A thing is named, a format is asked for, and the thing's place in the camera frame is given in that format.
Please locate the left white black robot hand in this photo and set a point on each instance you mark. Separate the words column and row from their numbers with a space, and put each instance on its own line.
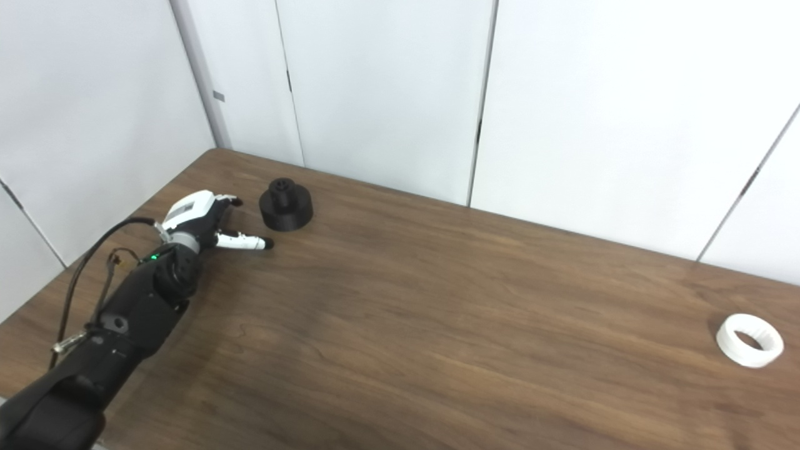
column 187, row 212

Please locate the round black plastic part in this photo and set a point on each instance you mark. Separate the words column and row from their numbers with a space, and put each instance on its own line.
column 287, row 215

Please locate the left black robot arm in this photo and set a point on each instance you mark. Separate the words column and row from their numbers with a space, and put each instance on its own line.
column 125, row 319

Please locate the grey wall corner post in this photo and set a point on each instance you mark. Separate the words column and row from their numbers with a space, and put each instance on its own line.
column 200, row 69

